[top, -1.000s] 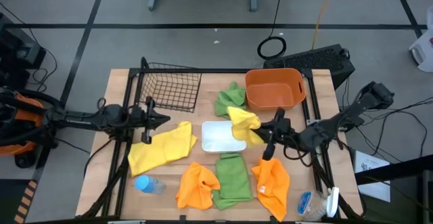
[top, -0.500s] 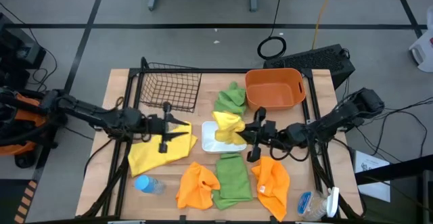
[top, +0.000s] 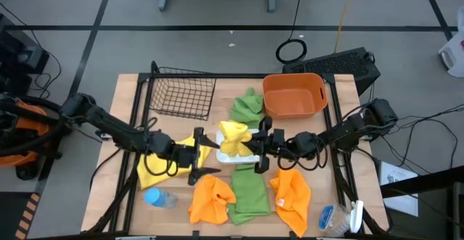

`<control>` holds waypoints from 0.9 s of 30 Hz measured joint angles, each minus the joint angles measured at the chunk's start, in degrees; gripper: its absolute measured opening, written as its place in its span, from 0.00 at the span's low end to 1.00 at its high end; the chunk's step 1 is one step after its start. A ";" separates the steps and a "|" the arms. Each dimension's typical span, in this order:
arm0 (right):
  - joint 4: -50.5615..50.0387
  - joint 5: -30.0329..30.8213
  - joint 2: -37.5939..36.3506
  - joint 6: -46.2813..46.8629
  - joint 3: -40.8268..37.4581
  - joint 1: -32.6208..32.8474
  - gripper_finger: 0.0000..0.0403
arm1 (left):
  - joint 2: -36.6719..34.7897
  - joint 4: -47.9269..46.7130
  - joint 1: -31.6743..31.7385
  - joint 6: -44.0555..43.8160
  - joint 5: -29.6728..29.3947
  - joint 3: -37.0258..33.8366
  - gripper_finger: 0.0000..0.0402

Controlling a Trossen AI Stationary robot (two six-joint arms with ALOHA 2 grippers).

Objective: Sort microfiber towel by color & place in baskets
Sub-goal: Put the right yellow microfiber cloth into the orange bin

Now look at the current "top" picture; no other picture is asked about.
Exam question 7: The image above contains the yellow cable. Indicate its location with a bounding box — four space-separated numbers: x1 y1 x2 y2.
333 0 360 54

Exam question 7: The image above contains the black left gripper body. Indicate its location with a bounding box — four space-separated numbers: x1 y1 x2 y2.
173 126 205 186

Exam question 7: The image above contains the white plastic basket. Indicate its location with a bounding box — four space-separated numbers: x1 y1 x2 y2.
215 128 262 166

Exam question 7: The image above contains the black equipment box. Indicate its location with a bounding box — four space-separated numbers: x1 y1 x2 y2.
0 12 51 96

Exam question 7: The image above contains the green microfiber towel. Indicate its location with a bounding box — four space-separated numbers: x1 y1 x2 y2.
227 163 273 226
228 87 266 130

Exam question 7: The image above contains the white paper sheet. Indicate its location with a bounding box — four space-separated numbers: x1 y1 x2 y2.
378 160 420 218

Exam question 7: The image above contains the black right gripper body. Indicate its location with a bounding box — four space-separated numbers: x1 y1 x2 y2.
254 116 288 175

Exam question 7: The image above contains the orange plastic basket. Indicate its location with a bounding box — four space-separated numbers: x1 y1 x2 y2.
262 73 328 120

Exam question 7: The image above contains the white plastic stool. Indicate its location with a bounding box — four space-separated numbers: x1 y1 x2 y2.
437 5 464 79

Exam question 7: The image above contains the black metal table frame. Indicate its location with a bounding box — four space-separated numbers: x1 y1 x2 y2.
86 72 393 236

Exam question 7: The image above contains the clear water bottle blue cap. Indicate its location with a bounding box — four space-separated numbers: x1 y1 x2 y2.
144 187 179 210

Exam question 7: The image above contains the black wire basket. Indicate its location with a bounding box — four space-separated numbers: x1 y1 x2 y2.
149 60 218 122

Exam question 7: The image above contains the black desk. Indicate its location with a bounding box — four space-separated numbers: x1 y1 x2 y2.
379 165 464 240

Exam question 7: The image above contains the orange microfiber towel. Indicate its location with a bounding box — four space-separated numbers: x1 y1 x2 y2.
187 174 237 226
268 168 312 239

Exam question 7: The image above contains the black cable bundle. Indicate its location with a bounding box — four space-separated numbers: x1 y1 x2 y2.
376 103 464 175

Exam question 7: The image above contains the clear spray bottle white trigger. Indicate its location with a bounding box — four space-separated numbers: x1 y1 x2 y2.
318 199 365 238

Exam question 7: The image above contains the black coiled cable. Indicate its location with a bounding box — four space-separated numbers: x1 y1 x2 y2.
275 0 309 65

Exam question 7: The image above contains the orange and black vacuum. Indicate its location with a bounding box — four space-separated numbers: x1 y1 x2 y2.
0 92 74 181

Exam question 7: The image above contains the yellow microfiber towel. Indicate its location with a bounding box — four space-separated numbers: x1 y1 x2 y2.
218 120 254 158
136 134 213 191

